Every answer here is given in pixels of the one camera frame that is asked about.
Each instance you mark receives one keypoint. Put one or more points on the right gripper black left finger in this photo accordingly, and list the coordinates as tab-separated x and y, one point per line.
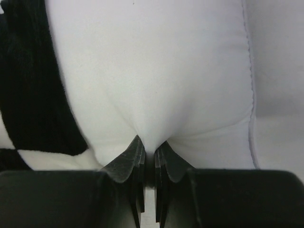
121	193

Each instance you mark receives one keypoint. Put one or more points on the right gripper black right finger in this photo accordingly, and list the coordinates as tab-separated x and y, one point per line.
175	190

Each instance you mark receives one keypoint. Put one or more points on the white pillow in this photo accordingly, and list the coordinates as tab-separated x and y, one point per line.
175	71

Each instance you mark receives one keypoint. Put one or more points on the black white checkered pillowcase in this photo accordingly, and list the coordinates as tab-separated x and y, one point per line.
37	128

